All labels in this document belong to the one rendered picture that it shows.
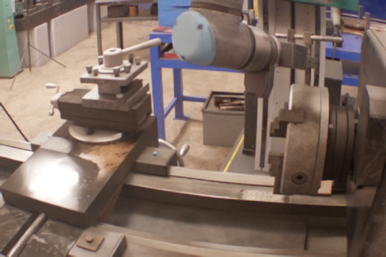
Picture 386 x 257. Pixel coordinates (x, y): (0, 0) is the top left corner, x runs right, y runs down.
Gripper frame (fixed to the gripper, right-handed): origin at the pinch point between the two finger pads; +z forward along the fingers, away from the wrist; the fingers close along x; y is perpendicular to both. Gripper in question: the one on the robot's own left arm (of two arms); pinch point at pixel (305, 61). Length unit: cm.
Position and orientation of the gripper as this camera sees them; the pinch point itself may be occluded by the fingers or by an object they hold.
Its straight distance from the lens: 92.5
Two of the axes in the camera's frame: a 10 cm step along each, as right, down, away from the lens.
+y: 0.9, -9.9, -1.1
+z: 7.8, 0.1, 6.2
